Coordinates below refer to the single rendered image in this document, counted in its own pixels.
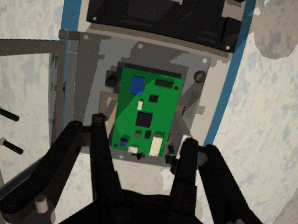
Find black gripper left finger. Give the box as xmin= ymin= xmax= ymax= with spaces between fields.
xmin=0 ymin=99 xmax=133 ymax=224

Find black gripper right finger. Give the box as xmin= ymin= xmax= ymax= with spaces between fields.
xmin=165 ymin=111 xmax=263 ymax=224

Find green circuit board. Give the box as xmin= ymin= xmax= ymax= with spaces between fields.
xmin=111 ymin=67 xmax=183 ymax=157

